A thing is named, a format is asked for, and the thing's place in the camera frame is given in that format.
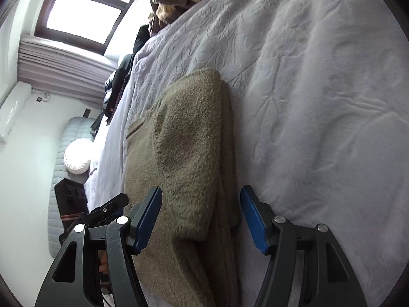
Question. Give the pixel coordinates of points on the white air conditioner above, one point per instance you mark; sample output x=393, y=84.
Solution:
x=11, y=112

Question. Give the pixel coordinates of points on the tan knit sweater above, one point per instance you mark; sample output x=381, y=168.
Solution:
x=191, y=140

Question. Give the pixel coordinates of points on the white round pillow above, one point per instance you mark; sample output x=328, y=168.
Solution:
x=78, y=156

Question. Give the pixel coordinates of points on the dark-framed window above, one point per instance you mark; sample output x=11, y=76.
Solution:
x=83, y=12

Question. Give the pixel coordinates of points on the dark flat item by headboard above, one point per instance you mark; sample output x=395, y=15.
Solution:
x=96, y=128

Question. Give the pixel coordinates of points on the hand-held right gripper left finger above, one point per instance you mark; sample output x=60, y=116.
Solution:
x=148, y=220

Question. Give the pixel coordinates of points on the pale quilted headboard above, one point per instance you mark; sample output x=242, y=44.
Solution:
x=59, y=166

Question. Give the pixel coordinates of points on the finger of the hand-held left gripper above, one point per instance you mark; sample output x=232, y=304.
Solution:
x=108, y=205

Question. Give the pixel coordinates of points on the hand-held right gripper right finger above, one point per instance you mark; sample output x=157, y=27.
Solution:
x=254, y=220

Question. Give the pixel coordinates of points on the person's left hand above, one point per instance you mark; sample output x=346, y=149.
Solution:
x=103, y=263

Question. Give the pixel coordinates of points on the light purple plush blanket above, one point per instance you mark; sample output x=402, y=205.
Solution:
x=111, y=153

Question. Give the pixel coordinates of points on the black striped-trim garment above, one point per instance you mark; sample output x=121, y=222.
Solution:
x=116, y=83

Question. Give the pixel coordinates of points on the grey curtain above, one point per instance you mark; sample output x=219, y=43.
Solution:
x=64, y=67

